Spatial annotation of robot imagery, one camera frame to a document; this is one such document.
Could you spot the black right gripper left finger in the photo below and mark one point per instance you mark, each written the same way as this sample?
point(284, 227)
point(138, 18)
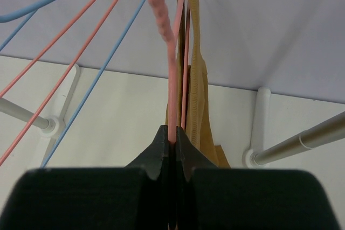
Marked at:
point(132, 197)

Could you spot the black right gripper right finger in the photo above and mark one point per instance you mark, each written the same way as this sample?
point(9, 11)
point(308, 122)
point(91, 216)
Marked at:
point(209, 197)

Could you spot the mustard brown tank top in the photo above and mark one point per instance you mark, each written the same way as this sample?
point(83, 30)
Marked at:
point(197, 121)

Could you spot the pink hanger of teal top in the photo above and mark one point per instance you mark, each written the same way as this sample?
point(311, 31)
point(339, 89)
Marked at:
point(84, 31)

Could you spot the pink hanger of brown top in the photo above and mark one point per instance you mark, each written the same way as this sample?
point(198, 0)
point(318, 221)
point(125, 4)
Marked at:
point(169, 34)

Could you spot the light blue wire hanger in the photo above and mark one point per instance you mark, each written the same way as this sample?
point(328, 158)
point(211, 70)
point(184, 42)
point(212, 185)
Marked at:
point(27, 11)

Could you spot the blue hanger of pink top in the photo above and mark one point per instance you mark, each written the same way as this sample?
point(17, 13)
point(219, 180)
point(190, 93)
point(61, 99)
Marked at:
point(102, 68)

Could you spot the white silver clothes rack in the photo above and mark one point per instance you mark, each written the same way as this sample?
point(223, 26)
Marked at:
point(253, 128)

